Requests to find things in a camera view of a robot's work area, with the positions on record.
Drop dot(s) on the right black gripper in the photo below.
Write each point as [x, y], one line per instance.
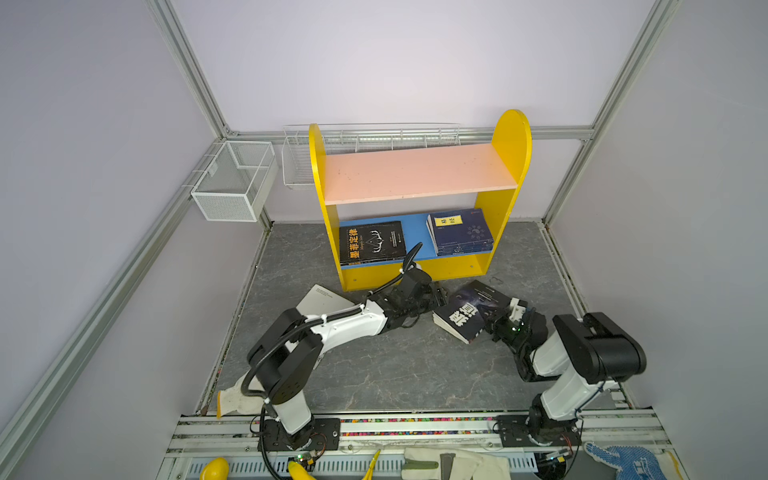
[492, 327]

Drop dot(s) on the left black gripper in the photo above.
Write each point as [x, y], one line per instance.
[436, 297]

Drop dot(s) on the dark book white characters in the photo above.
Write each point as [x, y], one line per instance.
[470, 310]

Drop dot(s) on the black book yellow title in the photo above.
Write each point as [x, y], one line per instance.
[372, 243]

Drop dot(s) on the white book black lettering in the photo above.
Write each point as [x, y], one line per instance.
[319, 300]

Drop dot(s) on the blue book dotted circle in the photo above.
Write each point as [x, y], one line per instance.
[458, 227]

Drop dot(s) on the blue book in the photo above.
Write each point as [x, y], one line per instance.
[464, 249]

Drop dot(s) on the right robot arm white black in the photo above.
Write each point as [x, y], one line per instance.
[580, 360]

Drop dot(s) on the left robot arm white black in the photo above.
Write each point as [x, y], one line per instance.
[283, 359]

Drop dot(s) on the yellow shelf with coloured boards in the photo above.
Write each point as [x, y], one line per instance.
[493, 172]

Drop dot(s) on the white grey glove front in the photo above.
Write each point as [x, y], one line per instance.
[432, 463]

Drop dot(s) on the blue dotted glove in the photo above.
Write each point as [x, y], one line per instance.
[629, 462]

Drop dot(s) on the yellow thin tool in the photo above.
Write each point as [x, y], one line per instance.
[369, 474]

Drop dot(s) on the white work glove left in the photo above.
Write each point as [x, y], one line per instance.
[231, 401]

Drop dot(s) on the white mesh box basket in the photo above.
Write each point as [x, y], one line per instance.
[236, 183]

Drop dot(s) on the yellow round object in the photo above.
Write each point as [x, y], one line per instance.
[217, 469]

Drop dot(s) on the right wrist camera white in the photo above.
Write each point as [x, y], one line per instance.
[518, 308]

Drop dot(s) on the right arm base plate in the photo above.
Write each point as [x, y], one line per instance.
[519, 430]

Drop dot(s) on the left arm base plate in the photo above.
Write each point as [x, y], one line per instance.
[322, 433]

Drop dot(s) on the white wire basket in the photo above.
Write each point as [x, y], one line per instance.
[358, 138]

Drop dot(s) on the yellow tool handle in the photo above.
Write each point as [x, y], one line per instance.
[298, 472]

